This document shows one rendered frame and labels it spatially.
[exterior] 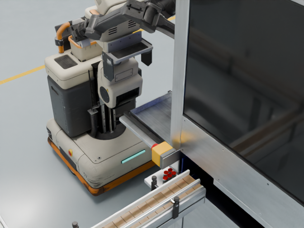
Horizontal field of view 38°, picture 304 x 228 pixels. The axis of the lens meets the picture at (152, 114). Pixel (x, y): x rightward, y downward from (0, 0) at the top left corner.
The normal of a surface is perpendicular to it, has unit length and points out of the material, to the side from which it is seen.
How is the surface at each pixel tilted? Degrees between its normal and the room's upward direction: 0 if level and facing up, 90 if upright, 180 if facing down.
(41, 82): 0
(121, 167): 90
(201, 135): 90
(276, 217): 90
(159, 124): 0
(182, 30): 90
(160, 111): 0
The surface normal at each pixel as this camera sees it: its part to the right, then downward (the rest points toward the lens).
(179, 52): -0.79, 0.39
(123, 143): 0.00, -0.77
